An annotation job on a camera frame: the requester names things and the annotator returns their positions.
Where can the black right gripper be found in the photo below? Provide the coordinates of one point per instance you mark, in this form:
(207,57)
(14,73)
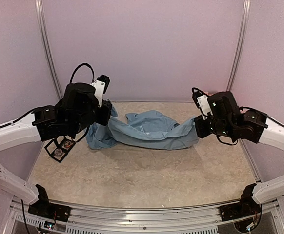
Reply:
(202,132)

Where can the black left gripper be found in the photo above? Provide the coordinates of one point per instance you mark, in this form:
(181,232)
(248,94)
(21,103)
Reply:
(104,119)

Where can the light blue printed t-shirt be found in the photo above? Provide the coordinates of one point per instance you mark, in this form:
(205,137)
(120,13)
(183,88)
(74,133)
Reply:
(149,129)

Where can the orange round brooch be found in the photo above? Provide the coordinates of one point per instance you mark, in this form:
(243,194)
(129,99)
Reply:
(68,144)

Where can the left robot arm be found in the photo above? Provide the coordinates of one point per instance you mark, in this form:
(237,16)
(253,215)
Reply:
(81,106)

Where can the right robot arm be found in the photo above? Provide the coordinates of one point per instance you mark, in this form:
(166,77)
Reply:
(221,116)

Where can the black brooch display case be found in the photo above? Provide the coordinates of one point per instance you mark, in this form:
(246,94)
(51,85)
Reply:
(59,148)

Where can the silver round brooch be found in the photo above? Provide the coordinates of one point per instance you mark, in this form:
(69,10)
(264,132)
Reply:
(58,152)

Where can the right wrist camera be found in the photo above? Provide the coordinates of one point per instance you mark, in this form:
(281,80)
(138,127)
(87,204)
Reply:
(200,99)

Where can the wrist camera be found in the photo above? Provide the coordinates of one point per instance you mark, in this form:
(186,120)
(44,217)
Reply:
(100,85)
(200,99)

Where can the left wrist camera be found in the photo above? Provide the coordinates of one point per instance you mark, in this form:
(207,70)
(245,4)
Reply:
(100,85)

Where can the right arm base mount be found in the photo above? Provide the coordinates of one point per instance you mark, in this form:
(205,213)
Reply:
(237,210)

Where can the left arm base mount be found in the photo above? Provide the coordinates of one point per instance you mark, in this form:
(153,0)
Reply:
(52,211)

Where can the aluminium front rail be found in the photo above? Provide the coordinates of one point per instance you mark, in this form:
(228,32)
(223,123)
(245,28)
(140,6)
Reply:
(86,219)

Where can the right aluminium corner post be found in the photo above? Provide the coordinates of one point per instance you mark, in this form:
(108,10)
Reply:
(239,46)

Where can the aluminium corner post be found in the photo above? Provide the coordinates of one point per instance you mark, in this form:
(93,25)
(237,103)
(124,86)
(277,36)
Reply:
(239,46)
(47,48)

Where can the left aluminium corner post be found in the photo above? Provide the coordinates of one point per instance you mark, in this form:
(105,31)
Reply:
(47,48)

